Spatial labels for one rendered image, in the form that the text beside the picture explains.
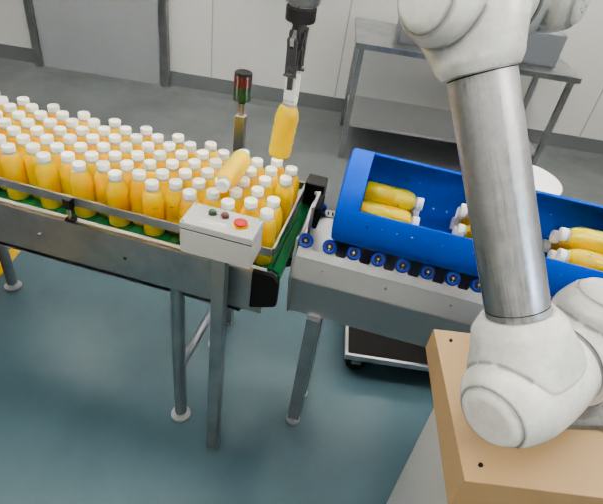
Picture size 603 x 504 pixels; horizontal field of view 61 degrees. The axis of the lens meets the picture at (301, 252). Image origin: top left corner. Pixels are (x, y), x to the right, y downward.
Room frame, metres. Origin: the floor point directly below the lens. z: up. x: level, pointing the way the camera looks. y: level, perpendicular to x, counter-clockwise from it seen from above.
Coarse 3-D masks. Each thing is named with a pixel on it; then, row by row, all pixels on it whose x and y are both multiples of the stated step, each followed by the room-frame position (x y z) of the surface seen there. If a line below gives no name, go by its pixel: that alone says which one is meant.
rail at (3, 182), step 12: (0, 180) 1.27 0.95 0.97; (12, 180) 1.28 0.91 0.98; (24, 192) 1.26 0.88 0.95; (36, 192) 1.26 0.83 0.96; (48, 192) 1.25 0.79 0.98; (84, 204) 1.23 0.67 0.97; (96, 204) 1.23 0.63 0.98; (120, 216) 1.22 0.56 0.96; (132, 216) 1.21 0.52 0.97; (144, 216) 1.21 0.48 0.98; (168, 228) 1.19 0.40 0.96; (264, 252) 1.15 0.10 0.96
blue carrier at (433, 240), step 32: (352, 160) 1.29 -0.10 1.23; (384, 160) 1.42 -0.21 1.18; (352, 192) 1.21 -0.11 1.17; (416, 192) 1.43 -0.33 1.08; (448, 192) 1.42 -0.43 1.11; (544, 192) 1.32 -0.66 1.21; (352, 224) 1.18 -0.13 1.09; (384, 224) 1.17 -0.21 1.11; (448, 224) 1.39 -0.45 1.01; (544, 224) 1.37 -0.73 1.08; (576, 224) 1.36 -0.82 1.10; (416, 256) 1.17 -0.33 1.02; (448, 256) 1.15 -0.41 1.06
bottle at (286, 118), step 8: (296, 104) 1.33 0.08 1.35; (280, 112) 1.31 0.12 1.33; (288, 112) 1.30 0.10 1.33; (296, 112) 1.32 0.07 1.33; (280, 120) 1.30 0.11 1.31; (288, 120) 1.30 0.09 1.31; (296, 120) 1.31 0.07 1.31; (272, 128) 1.33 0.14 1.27; (280, 128) 1.30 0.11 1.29; (288, 128) 1.30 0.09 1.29; (272, 136) 1.31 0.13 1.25; (280, 136) 1.30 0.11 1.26; (288, 136) 1.30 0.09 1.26; (272, 144) 1.31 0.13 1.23; (280, 144) 1.30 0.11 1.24; (288, 144) 1.30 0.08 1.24; (272, 152) 1.30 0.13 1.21; (280, 152) 1.30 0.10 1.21; (288, 152) 1.31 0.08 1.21
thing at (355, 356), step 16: (352, 336) 1.65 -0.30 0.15; (368, 336) 1.67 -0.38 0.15; (384, 336) 1.69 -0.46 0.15; (352, 352) 1.56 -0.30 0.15; (368, 352) 1.57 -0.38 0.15; (384, 352) 1.59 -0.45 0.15; (400, 352) 1.60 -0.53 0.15; (416, 352) 1.62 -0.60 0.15; (352, 368) 1.59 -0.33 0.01; (416, 368) 1.54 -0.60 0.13
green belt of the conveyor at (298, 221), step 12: (0, 192) 1.31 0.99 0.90; (36, 204) 1.28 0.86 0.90; (300, 204) 1.53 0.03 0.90; (96, 216) 1.27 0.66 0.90; (300, 216) 1.46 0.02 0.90; (120, 228) 1.23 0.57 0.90; (132, 228) 1.24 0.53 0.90; (288, 228) 1.38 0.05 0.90; (300, 228) 1.41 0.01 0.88; (168, 240) 1.21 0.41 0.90; (288, 240) 1.31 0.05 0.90; (276, 252) 1.24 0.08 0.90; (288, 252) 1.27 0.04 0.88; (252, 264) 1.16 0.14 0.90; (276, 264) 1.18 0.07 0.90
